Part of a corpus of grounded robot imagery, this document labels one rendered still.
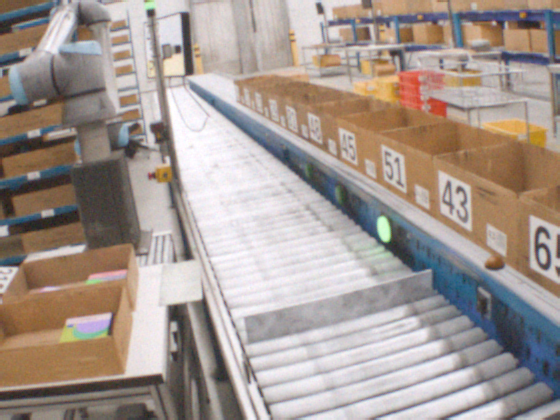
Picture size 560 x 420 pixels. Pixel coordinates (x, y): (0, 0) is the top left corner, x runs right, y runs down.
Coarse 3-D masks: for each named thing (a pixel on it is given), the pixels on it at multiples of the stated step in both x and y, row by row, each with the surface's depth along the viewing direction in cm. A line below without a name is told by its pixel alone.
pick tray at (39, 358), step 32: (0, 320) 146; (32, 320) 149; (64, 320) 150; (128, 320) 145; (0, 352) 121; (32, 352) 122; (64, 352) 123; (96, 352) 124; (128, 352) 136; (0, 384) 123; (32, 384) 124
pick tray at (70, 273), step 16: (64, 256) 178; (80, 256) 179; (96, 256) 180; (112, 256) 181; (128, 256) 181; (16, 272) 169; (32, 272) 177; (48, 272) 178; (64, 272) 179; (80, 272) 180; (96, 272) 181; (128, 272) 159; (16, 288) 166; (32, 288) 178; (64, 288) 152; (80, 288) 153; (96, 288) 154; (128, 288) 155
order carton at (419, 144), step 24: (384, 144) 179; (408, 144) 189; (432, 144) 191; (456, 144) 192; (480, 144) 177; (408, 168) 165; (432, 168) 150; (408, 192) 169; (432, 192) 153; (432, 216) 156
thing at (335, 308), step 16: (368, 288) 140; (384, 288) 141; (400, 288) 142; (416, 288) 143; (304, 304) 137; (320, 304) 138; (336, 304) 139; (352, 304) 140; (368, 304) 141; (384, 304) 142; (400, 304) 143; (256, 320) 136; (272, 320) 137; (288, 320) 137; (304, 320) 138; (320, 320) 139; (336, 320) 140; (256, 336) 137; (272, 336) 138
